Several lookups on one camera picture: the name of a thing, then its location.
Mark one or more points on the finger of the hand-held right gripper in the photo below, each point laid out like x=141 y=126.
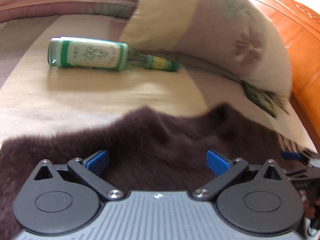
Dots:
x=291 y=155

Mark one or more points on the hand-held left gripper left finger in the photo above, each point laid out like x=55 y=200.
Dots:
x=98 y=162

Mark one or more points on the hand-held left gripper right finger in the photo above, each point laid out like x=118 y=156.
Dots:
x=217 y=162

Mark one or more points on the brown fuzzy sweater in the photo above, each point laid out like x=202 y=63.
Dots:
x=155 y=142

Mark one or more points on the person's right hand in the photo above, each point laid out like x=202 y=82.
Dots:
x=310 y=210

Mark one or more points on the dark patterned flat case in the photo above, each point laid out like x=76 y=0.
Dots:
x=260 y=100

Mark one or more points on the wooden headboard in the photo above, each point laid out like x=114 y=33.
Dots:
x=300 y=55

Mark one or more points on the green glass bottle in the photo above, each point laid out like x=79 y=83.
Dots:
x=95 y=53

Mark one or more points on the floral patchwork pillow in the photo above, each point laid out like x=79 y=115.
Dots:
x=212 y=30

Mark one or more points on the folded pink floral quilt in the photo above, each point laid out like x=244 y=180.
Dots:
x=62 y=0

